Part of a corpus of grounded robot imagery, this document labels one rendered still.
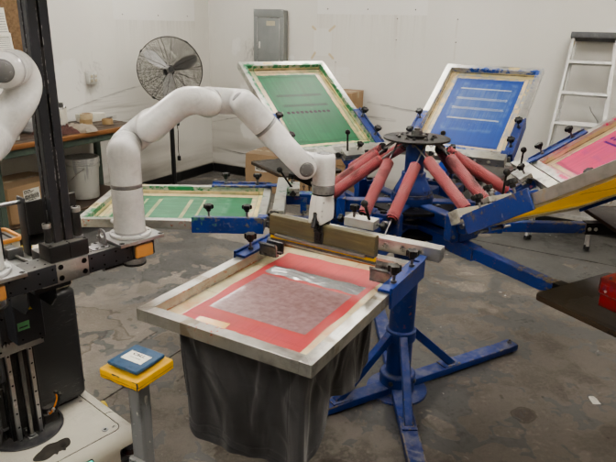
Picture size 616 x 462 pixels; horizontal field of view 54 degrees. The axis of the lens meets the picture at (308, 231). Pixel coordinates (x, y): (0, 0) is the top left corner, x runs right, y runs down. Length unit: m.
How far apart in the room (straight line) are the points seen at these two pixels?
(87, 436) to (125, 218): 0.97
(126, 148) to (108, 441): 1.17
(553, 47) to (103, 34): 4.14
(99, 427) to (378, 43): 4.82
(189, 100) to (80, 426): 1.39
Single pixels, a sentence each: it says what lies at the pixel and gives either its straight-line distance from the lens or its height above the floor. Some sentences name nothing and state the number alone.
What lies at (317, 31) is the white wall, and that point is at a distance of 6.69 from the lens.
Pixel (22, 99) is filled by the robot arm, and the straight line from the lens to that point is 1.63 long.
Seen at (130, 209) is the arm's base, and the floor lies 1.23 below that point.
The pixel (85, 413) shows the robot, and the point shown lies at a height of 0.28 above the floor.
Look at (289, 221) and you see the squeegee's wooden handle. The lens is 2.07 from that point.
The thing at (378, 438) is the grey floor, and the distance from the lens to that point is 2.91.
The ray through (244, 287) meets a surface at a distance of 1.99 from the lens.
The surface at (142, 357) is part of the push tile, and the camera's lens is 1.60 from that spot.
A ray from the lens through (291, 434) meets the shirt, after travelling 1.78.
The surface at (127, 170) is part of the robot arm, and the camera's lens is 1.87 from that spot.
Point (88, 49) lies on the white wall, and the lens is 6.22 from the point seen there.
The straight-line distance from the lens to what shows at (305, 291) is 1.95.
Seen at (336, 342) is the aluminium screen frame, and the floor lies 0.99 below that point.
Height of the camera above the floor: 1.77
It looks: 19 degrees down
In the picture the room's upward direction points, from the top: 1 degrees clockwise
